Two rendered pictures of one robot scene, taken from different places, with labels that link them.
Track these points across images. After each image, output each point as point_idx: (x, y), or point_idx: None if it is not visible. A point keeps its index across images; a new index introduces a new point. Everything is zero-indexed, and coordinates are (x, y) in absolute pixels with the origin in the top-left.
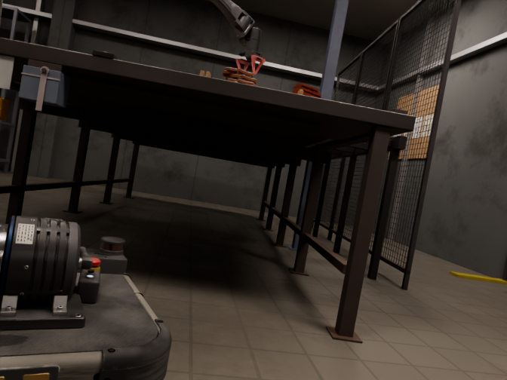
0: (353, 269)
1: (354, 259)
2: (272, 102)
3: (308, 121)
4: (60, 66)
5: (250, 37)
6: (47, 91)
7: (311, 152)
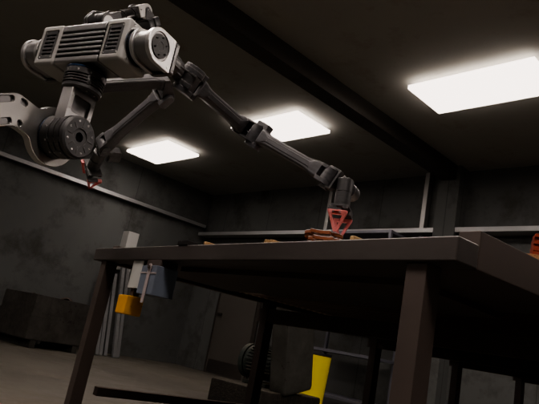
0: None
1: None
2: (289, 256)
3: (403, 280)
4: (160, 261)
5: (336, 189)
6: (148, 284)
7: None
